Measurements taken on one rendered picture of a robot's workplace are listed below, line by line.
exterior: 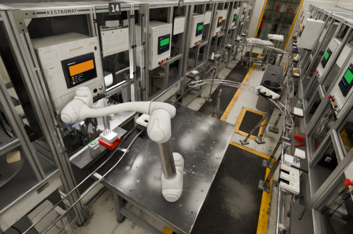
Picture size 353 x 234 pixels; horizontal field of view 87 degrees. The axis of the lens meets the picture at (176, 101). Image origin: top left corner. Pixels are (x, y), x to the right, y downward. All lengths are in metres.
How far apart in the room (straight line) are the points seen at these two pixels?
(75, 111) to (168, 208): 1.03
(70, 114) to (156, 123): 0.52
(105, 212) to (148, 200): 0.88
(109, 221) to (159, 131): 1.56
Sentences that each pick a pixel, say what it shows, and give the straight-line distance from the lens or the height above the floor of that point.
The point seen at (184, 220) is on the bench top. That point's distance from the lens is 1.70.
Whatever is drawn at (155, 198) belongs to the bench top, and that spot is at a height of 0.68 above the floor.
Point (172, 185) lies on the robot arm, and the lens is 1.53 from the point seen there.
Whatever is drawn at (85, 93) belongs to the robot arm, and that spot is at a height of 1.52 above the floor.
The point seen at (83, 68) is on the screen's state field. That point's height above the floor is 1.65.
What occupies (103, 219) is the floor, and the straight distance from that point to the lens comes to 2.51.
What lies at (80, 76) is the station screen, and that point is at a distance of 1.50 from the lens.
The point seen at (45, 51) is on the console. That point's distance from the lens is 1.37.
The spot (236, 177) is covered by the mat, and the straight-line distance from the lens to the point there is 2.92.
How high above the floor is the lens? 2.20
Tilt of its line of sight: 32 degrees down
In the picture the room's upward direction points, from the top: 6 degrees clockwise
